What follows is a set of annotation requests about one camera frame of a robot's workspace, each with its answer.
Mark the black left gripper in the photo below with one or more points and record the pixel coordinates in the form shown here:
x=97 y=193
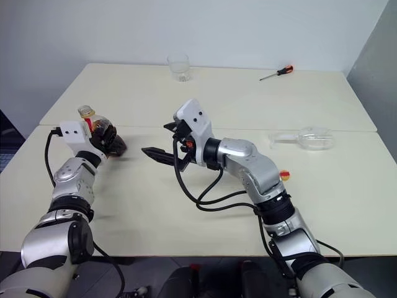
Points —
x=100 y=149

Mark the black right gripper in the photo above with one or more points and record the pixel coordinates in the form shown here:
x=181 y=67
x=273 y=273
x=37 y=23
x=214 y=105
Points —
x=183 y=128

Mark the small cola bottle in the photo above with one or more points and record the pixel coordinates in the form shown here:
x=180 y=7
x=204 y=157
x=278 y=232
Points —
x=99 y=124

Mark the clear wine glass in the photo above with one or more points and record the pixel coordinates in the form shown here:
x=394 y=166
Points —
x=316 y=139

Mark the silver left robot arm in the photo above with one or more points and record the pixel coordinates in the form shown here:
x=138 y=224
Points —
x=71 y=177

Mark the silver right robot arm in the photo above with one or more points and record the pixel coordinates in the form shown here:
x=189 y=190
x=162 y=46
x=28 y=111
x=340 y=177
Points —
x=242 y=152

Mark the dark blue furniture piece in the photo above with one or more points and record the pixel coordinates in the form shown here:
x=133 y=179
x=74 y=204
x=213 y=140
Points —
x=7 y=133

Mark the red yellow bottle cap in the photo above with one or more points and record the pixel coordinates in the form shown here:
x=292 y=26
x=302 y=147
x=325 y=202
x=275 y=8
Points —
x=285 y=176

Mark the dark rounded shape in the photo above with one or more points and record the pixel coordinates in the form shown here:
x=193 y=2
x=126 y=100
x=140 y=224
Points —
x=257 y=279
x=180 y=282

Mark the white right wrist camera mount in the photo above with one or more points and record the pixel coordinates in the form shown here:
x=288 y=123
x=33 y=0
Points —
x=198 y=124

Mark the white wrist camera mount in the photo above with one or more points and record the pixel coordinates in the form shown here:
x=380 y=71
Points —
x=74 y=132
x=198 y=124

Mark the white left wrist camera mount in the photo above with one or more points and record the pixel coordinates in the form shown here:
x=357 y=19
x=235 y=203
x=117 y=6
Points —
x=74 y=132

